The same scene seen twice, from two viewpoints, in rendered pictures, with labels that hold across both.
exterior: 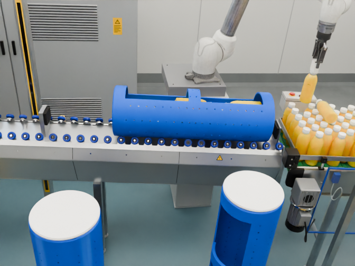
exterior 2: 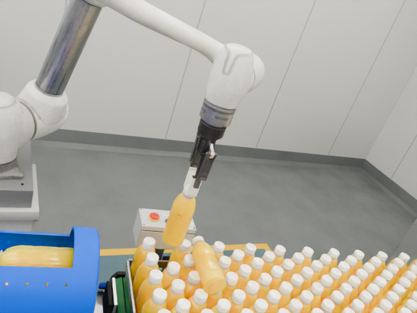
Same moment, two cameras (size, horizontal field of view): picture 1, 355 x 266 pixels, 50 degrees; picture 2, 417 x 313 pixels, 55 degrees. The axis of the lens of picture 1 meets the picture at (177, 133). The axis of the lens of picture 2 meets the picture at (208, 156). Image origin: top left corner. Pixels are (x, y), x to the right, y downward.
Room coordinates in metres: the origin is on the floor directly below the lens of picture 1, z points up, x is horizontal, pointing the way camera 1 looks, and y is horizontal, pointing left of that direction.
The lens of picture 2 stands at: (1.10, -0.40, 1.96)
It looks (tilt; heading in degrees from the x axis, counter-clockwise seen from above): 26 degrees down; 339
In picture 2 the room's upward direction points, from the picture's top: 19 degrees clockwise
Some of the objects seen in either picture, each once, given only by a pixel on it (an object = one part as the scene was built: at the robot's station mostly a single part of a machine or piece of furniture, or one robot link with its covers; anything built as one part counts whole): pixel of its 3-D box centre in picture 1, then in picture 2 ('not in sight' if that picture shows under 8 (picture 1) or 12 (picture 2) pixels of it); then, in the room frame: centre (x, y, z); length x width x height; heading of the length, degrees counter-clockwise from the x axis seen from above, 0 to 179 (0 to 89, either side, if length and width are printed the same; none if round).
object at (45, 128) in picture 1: (46, 120); not in sight; (1.85, 0.75, 1.00); 0.10 x 0.04 x 0.15; 4
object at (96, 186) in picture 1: (99, 218); not in sight; (1.80, 0.46, 0.31); 0.06 x 0.06 x 0.63; 4
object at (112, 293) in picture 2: (275, 132); (108, 305); (1.94, -0.58, 0.99); 0.10 x 0.02 x 0.12; 4
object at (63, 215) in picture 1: (65, 213); not in sight; (1.12, 0.43, 1.03); 0.28 x 0.28 x 0.01
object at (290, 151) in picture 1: (290, 158); not in sight; (1.75, -0.63, 0.95); 0.10 x 0.07 x 0.10; 4
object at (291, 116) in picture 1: (291, 124); (144, 281); (2.04, -0.69, 0.99); 0.07 x 0.07 x 0.19
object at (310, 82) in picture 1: (308, 86); (180, 217); (2.08, -0.75, 1.24); 0.07 x 0.07 x 0.19
